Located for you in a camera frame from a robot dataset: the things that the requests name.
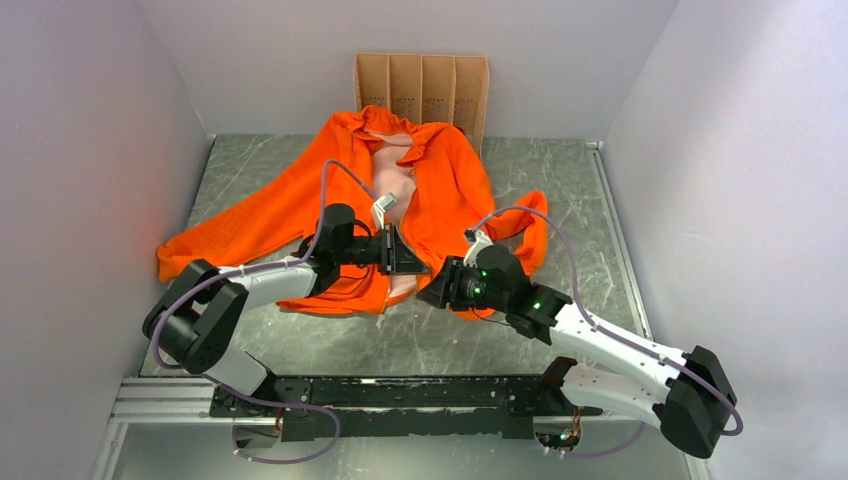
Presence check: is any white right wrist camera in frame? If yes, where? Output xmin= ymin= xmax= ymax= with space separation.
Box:
xmin=463 ymin=228 xmax=494 ymax=267

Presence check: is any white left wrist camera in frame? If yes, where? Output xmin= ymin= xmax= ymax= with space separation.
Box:
xmin=370 ymin=192 xmax=398 ymax=230

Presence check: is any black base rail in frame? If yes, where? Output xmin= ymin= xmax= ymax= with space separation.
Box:
xmin=209 ymin=374 xmax=602 ymax=442

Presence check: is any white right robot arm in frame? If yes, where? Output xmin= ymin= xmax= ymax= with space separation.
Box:
xmin=416 ymin=245 xmax=738 ymax=459

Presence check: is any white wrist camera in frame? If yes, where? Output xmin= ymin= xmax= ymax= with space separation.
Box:
xmin=463 ymin=228 xmax=494 ymax=267
xmin=370 ymin=192 xmax=398 ymax=230

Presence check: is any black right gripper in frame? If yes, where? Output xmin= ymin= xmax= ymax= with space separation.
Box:
xmin=416 ymin=254 xmax=511 ymax=313

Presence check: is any orange jacket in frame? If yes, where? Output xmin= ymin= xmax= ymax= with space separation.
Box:
xmin=156 ymin=105 xmax=550 ymax=323

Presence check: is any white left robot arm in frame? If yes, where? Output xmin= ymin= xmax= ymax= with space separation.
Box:
xmin=142 ymin=203 xmax=428 ymax=416

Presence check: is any tan perforated organizer rack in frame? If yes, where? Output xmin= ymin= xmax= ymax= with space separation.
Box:
xmin=353 ymin=53 xmax=490 ymax=154

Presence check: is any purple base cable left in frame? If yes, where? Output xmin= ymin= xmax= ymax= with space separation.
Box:
xmin=225 ymin=397 xmax=343 ymax=466

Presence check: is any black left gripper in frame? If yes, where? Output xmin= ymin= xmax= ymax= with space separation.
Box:
xmin=337 ymin=224 xmax=431 ymax=277

